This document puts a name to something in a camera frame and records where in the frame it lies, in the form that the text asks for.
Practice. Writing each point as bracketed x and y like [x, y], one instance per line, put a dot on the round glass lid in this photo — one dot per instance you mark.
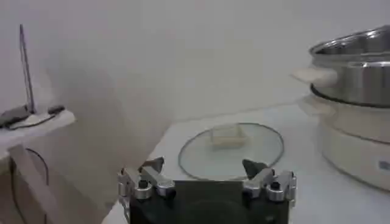
[262, 149]

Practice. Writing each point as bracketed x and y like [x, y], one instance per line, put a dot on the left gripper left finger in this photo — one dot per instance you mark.
[158, 182]

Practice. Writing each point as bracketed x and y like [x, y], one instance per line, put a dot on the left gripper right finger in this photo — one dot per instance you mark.
[259, 180]

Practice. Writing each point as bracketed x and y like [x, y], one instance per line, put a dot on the black power adapter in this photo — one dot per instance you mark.
[13, 115]

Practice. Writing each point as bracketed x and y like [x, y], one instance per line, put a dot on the small white side table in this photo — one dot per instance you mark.
[36, 124]

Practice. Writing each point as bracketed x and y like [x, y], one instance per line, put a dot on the thin dark upright rod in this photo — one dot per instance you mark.
[26, 70]

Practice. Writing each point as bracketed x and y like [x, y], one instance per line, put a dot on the white electric pot base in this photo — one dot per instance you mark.
[356, 143]

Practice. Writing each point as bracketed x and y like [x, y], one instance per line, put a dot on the steel steamer basket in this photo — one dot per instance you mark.
[359, 82]

